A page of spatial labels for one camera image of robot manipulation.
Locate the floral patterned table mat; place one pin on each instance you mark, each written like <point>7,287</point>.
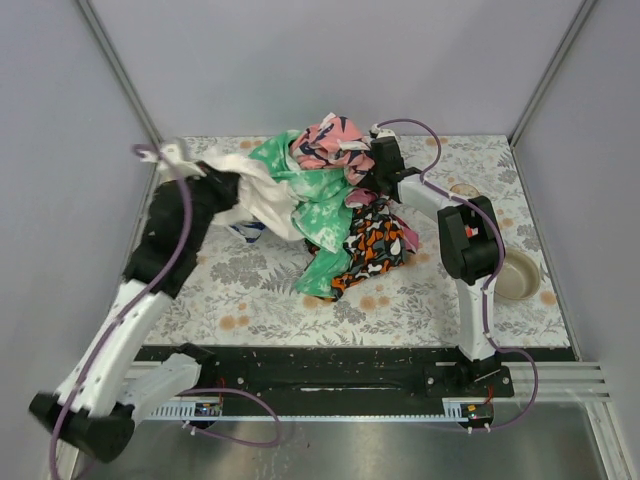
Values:
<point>243,294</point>

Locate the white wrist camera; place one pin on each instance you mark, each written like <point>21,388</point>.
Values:
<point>377,132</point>
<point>171,158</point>

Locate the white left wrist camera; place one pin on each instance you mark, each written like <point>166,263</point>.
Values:
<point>171,158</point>

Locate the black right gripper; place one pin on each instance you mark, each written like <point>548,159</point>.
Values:
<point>376,178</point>

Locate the blue red white cloth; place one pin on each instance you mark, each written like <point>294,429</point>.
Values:
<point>249,232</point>

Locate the right aluminium frame post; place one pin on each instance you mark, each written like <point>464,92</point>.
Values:
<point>560,54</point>

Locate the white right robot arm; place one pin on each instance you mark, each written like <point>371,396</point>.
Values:
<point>471,250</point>

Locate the aluminium frame post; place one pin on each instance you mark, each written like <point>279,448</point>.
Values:
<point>560,54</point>
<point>107,48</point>

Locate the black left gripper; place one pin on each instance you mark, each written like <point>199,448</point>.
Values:
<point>220,185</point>

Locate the pink navy leaf-print cloth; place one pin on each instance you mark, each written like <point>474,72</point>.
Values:
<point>334,143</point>

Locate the green tie-dye cloth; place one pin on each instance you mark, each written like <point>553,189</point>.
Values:
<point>320,216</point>

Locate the orange grey camouflage cloth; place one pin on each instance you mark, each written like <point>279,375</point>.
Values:
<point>378,241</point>

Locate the beige metal bowl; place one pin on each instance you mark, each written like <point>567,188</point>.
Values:
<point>519,278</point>

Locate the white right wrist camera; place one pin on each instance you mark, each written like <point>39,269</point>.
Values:
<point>377,132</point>

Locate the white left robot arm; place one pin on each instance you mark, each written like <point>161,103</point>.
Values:
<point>93,409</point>

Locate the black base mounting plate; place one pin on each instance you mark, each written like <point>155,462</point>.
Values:
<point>346,381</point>

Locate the left aluminium frame post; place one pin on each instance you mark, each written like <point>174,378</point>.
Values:
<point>107,48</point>

